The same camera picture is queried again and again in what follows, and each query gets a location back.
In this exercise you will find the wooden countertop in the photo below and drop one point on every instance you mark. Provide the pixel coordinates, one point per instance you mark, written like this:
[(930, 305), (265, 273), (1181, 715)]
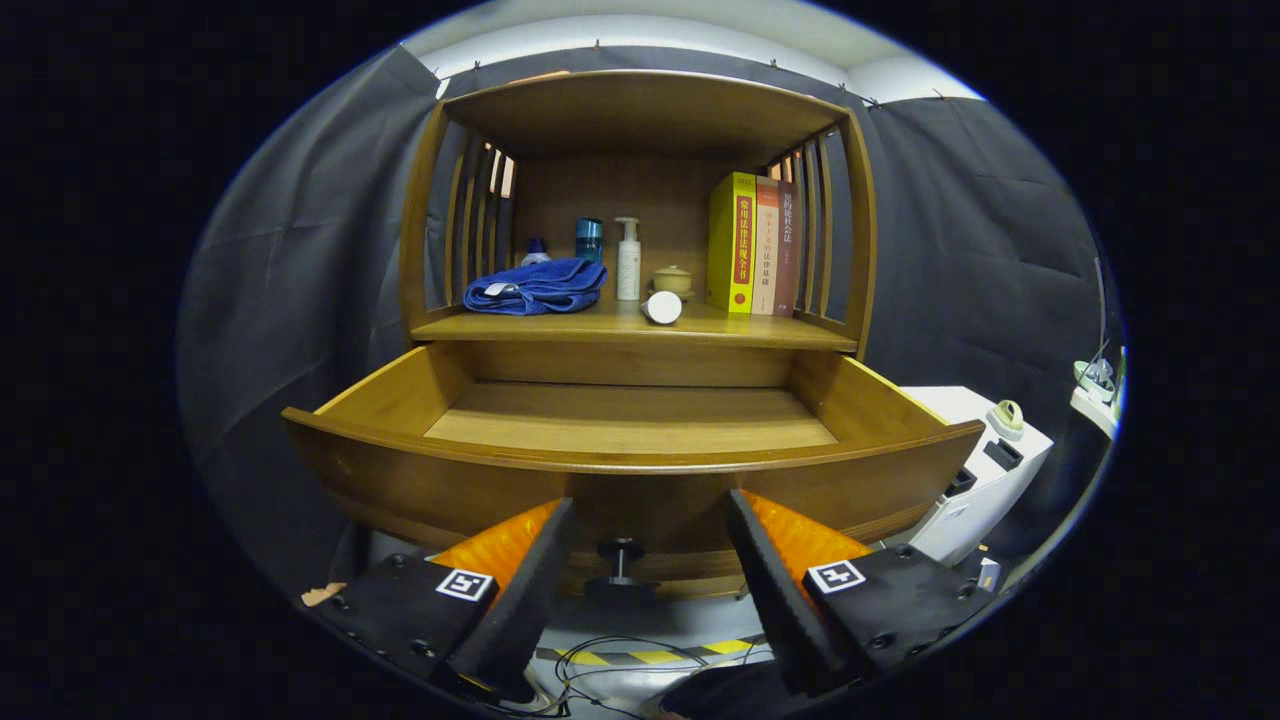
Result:
[(600, 325)]

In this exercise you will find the beige lidded teacup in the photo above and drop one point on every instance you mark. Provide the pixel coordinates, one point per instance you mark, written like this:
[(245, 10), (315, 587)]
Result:
[(671, 282)]

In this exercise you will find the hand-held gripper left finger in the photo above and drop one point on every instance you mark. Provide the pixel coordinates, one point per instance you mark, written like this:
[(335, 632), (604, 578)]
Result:
[(525, 590)]

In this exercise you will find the white cream tube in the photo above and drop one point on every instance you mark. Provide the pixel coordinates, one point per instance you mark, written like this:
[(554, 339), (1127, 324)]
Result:
[(662, 307)]

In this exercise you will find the white side shelf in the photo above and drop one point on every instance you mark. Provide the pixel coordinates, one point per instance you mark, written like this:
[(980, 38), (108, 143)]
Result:
[(1095, 415)]

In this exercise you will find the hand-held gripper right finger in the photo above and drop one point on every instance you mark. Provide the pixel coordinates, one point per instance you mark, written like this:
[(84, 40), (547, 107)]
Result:
[(775, 600)]

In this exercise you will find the white box appliance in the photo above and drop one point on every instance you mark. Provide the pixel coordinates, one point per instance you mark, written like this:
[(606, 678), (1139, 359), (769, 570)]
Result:
[(960, 500)]

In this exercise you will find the teal cylindrical bottle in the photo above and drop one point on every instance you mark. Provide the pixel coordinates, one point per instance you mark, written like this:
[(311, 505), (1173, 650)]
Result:
[(589, 240)]

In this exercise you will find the tan tape scrap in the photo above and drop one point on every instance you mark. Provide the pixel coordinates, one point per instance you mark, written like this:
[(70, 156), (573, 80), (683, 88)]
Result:
[(322, 594)]

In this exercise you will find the wooden drawer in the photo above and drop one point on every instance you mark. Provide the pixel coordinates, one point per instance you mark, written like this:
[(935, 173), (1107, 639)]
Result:
[(640, 480)]

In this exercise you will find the pale green bowl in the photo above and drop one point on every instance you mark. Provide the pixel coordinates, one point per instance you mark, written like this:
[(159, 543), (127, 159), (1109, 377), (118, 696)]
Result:
[(1095, 378)]

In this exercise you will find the yellow book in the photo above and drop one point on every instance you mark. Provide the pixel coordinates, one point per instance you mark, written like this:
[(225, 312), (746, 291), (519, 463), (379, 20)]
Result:
[(728, 240)]

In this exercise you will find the small pale green object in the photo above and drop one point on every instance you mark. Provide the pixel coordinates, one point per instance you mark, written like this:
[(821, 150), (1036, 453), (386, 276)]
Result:
[(1005, 420)]

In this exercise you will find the dark red book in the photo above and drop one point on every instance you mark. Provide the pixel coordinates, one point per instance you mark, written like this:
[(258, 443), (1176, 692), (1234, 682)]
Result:
[(787, 250)]

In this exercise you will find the yellow black hazard tape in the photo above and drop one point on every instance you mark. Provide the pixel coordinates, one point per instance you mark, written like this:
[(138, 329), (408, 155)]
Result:
[(650, 657)]

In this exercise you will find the black backdrop cloth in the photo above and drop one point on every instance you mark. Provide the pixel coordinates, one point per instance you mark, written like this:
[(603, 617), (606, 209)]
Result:
[(300, 250)]

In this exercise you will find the blue folded towel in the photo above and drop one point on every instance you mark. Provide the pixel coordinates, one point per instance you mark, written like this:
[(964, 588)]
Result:
[(540, 285)]

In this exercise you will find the white pump bottle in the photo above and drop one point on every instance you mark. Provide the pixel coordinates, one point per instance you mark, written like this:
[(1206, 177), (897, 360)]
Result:
[(628, 265)]

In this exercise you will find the orange and white book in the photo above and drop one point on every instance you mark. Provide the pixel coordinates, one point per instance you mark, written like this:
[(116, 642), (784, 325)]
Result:
[(766, 250)]

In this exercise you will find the small white blue-capped bottle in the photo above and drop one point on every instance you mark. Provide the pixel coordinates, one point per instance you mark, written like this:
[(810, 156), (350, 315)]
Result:
[(536, 255)]

